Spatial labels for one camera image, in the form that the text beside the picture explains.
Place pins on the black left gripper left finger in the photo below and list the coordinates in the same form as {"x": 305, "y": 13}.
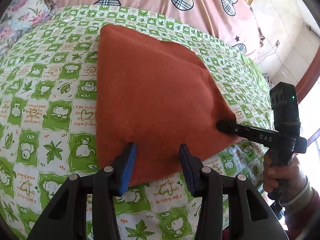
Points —
{"x": 65, "y": 215}

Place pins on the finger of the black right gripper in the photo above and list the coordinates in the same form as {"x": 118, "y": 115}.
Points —
{"x": 240, "y": 129}

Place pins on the rust orange knit sweater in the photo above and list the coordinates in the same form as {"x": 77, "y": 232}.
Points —
{"x": 158, "y": 95}

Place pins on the right forearm in striped sleeve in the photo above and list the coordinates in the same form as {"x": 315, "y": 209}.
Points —
{"x": 300, "y": 210}

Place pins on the person's right hand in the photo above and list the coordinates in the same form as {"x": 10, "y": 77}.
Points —
{"x": 293, "y": 177}

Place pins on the pink quilt with plaid hearts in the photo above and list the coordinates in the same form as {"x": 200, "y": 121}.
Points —
{"x": 232, "y": 21}

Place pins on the green white patterned bedsheet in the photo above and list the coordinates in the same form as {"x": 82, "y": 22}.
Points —
{"x": 48, "y": 102}

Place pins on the floral pastel blanket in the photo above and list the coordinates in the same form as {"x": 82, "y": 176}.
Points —
{"x": 22, "y": 15}

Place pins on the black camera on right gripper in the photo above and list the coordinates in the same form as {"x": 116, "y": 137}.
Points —
{"x": 284, "y": 105}

